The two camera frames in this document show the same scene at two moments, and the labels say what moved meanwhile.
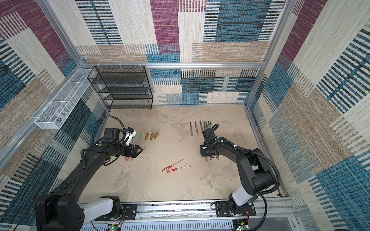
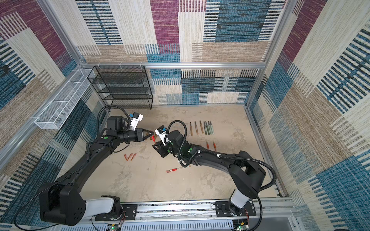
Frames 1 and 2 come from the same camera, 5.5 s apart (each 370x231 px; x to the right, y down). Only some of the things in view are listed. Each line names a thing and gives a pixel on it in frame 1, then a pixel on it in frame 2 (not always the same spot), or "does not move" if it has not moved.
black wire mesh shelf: [123, 87] does not move
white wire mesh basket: [54, 114] does not move
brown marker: [196, 127] does not move
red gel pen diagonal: [171, 166] → [153, 139]
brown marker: [201, 125] does not move
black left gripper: [135, 152] → [139, 135]
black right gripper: [203, 153] → [161, 148]
